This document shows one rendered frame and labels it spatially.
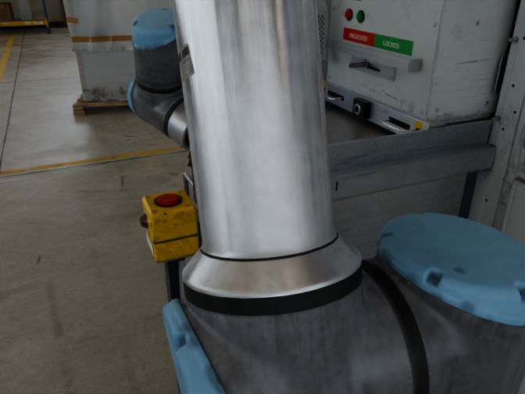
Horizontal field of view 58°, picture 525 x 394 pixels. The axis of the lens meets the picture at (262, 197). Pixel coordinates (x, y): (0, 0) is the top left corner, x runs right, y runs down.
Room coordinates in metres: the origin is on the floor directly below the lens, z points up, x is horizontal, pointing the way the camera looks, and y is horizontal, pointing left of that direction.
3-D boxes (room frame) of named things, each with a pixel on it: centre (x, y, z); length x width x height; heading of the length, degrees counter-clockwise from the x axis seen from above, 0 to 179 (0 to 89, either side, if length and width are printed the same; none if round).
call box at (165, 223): (0.74, 0.17, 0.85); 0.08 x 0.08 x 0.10; 23
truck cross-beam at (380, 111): (1.37, -0.32, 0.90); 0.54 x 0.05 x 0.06; 23
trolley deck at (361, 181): (1.30, -0.17, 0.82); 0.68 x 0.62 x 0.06; 113
